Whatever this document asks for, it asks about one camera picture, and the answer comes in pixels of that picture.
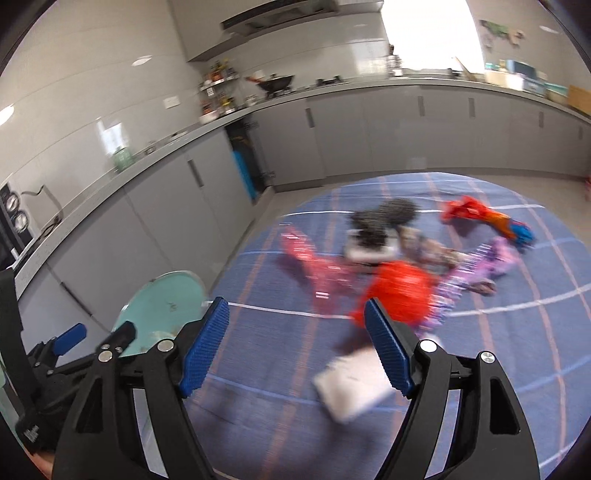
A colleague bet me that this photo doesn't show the black fuzzy socks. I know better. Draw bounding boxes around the black fuzzy socks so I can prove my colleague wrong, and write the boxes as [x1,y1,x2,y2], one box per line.
[350,198,419,250]

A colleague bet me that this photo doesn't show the wall decoration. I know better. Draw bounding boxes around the wall decoration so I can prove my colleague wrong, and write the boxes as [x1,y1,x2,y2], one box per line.
[480,18,527,47]

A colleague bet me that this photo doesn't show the cardboard box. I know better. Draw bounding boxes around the cardboard box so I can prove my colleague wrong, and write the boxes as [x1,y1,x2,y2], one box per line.
[567,84,591,117]

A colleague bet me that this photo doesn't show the green glass jar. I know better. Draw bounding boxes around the green glass jar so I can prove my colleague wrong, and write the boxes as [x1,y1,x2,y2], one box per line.
[112,146,136,172]

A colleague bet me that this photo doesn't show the white upper cabinet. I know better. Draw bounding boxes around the white upper cabinet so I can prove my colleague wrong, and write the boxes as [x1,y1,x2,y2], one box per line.
[173,0,389,63]

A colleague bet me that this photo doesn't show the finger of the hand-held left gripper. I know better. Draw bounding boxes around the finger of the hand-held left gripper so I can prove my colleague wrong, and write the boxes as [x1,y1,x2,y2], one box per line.
[95,320,138,361]
[51,323,88,357]

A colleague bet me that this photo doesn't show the stack of boxes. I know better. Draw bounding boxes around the stack of boxes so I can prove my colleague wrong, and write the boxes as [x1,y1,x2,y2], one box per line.
[485,59,571,104]

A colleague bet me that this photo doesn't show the red transparent wrapper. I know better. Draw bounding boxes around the red transparent wrapper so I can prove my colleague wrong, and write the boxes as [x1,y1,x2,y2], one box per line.
[277,233,370,315]

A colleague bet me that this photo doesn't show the blue cylinder in cabinet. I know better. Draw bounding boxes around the blue cylinder in cabinet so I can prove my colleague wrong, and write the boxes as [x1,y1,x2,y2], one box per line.
[231,150,257,202]

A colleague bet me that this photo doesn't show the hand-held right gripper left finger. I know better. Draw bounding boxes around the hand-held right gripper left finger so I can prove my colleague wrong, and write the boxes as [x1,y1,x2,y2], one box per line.
[52,296,230,480]

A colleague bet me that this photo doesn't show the teal round trash bin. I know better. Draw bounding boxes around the teal round trash bin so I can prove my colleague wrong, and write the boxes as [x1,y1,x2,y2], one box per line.
[110,270,208,358]

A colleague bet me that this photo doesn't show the black wok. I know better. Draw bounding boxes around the black wok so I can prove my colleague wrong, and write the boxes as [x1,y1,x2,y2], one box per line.
[247,73,296,99]

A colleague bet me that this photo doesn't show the grey kitchen countertop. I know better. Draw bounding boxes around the grey kitchen countertop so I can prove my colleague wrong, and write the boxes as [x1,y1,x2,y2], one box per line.
[14,76,591,278]

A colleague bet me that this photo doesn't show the person's left forearm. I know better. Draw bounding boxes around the person's left forearm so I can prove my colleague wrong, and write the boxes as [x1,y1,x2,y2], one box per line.
[28,450,55,478]

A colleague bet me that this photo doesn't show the range hood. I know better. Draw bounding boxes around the range hood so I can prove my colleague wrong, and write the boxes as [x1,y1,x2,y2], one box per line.
[221,0,340,35]

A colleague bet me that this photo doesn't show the orange-red cloth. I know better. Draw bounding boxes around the orange-red cloth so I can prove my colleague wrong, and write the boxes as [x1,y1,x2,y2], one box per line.
[348,261,437,329]

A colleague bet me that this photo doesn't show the black microwave oven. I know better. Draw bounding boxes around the black microwave oven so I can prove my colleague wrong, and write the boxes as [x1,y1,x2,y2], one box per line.
[0,180,37,278]

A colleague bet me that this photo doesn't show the metal spice rack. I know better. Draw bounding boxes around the metal spice rack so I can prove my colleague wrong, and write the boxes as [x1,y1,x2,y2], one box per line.
[198,60,241,116]

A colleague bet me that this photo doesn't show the white cloth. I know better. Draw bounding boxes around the white cloth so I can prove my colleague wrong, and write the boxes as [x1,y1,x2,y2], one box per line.
[313,339,398,424]

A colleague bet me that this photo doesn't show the red orange blue sock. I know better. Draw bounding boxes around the red orange blue sock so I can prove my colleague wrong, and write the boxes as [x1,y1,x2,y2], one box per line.
[441,195,536,250]

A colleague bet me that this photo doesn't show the blue plaid tablecloth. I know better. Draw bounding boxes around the blue plaid tablecloth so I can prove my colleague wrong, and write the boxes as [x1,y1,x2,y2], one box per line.
[182,172,583,480]

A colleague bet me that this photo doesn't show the grey base cabinets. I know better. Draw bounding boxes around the grey base cabinets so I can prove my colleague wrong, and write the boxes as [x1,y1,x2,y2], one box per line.
[18,85,591,333]

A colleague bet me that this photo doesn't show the grey power cable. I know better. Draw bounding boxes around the grey power cable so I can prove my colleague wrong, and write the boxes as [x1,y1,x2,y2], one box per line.
[23,185,64,228]

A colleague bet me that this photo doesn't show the purple patterned sock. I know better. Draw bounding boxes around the purple patterned sock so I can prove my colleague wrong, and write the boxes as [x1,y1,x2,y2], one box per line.
[416,237,520,334]

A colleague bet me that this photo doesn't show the white rectangular block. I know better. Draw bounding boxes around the white rectangular block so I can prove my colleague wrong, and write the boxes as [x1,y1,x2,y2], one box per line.
[344,228,400,264]

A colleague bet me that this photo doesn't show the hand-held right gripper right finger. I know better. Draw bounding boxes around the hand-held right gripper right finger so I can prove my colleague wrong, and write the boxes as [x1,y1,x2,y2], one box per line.
[364,298,541,480]

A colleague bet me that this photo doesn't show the bright window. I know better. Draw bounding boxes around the bright window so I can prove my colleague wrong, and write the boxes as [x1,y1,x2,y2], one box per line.
[383,0,485,75]

